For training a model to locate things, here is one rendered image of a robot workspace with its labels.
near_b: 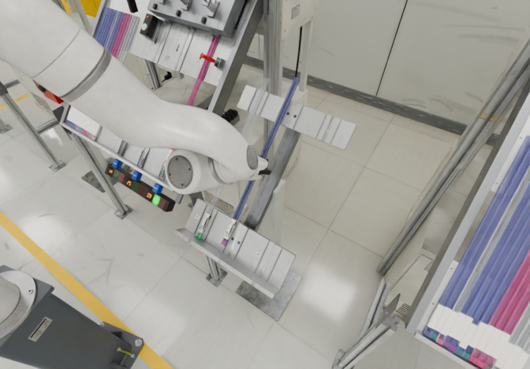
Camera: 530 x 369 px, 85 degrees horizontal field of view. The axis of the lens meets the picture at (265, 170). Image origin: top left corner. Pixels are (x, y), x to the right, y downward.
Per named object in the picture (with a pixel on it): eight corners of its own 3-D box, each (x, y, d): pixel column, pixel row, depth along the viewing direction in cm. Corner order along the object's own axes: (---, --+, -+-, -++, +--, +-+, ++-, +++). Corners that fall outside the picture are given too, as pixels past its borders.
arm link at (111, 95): (149, 16, 37) (265, 148, 59) (75, 61, 44) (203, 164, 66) (125, 62, 32) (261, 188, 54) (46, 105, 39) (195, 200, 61)
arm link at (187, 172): (237, 143, 62) (203, 152, 66) (195, 142, 50) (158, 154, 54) (244, 181, 62) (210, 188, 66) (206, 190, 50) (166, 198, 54)
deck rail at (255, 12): (190, 194, 103) (178, 194, 98) (185, 191, 104) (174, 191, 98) (269, -1, 96) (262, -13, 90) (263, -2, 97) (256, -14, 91)
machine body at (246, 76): (244, 234, 169) (237, 159, 123) (160, 184, 195) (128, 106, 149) (298, 166, 205) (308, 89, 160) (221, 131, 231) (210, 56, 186)
